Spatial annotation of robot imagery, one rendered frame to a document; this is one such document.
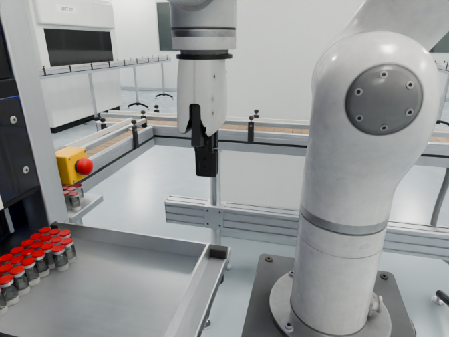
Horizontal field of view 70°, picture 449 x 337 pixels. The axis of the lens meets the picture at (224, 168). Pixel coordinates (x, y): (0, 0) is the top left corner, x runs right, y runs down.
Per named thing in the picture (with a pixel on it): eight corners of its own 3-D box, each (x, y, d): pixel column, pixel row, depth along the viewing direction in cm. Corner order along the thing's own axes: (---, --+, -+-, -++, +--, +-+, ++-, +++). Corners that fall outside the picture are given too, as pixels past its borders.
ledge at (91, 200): (25, 217, 81) (23, 210, 80) (61, 194, 92) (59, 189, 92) (73, 224, 78) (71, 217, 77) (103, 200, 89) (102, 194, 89)
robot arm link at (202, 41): (184, 31, 46) (186, 53, 48) (160, 29, 38) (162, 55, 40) (241, 30, 45) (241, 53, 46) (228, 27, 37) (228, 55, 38)
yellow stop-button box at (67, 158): (45, 182, 77) (39, 154, 74) (66, 171, 83) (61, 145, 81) (73, 186, 75) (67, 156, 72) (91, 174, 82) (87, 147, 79)
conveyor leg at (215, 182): (206, 286, 168) (202, 148, 140) (210, 275, 176) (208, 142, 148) (222, 289, 166) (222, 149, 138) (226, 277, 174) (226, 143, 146)
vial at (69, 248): (61, 263, 61) (57, 243, 59) (69, 256, 63) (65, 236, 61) (71, 265, 60) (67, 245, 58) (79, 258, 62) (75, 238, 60)
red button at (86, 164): (72, 176, 76) (69, 160, 75) (83, 170, 80) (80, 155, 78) (86, 178, 75) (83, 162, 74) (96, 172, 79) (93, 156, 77)
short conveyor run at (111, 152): (40, 227, 80) (26, 169, 74) (-10, 219, 83) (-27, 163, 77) (158, 146, 142) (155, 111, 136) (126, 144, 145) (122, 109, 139)
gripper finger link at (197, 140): (196, 82, 42) (205, 105, 47) (185, 136, 39) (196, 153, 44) (204, 83, 41) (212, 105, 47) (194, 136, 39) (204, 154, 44)
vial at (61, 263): (53, 271, 59) (48, 250, 57) (61, 263, 61) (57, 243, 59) (63, 273, 58) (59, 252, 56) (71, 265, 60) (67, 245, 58)
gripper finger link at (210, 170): (195, 132, 47) (197, 174, 49) (188, 138, 44) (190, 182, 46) (216, 133, 46) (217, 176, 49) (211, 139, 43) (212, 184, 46)
